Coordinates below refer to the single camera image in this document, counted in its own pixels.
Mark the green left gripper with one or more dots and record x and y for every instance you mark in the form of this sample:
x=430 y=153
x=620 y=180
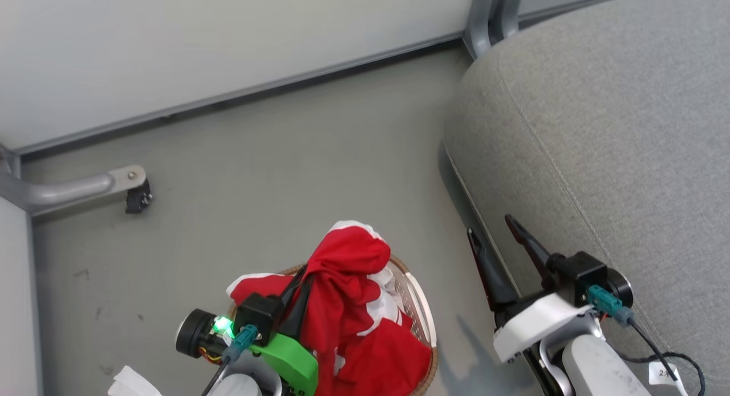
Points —
x=293 y=362

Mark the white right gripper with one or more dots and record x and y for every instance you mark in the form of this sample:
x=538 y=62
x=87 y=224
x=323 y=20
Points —
x=539 y=324

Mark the red and white garment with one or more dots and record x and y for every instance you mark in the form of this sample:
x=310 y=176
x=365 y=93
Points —
x=348 y=293

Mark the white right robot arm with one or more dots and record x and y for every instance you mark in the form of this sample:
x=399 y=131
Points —
x=599 y=364

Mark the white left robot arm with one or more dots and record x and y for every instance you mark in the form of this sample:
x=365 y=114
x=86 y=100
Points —
x=239 y=384

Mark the round wicker laundry basket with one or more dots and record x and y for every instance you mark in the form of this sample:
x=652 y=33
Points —
x=419 y=310

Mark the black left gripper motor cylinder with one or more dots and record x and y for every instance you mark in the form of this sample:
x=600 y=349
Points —
x=194 y=332

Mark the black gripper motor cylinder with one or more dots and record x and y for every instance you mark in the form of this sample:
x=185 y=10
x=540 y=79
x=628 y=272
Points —
x=194 y=332
x=621 y=287

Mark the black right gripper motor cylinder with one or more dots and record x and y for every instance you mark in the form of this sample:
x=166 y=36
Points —
x=621 y=287

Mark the grey fabric sofa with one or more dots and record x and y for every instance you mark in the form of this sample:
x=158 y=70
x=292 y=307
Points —
x=616 y=133

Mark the white crumpled paper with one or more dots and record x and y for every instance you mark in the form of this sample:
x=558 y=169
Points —
x=134 y=384

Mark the black caster foot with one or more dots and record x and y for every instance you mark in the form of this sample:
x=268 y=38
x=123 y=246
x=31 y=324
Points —
x=138 y=199

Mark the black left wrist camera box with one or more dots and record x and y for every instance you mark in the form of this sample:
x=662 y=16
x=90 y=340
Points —
x=258 y=316

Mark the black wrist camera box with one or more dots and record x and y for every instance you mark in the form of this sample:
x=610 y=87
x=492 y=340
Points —
x=258 y=316
x=579 y=276

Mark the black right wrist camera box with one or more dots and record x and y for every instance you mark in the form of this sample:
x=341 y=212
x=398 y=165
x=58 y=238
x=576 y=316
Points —
x=579 y=276

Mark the grey metal frame post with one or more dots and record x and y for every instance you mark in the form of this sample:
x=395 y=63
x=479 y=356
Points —
x=490 y=13

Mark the grey metal frame leg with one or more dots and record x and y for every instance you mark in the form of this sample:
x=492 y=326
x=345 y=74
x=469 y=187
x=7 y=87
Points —
x=63 y=190

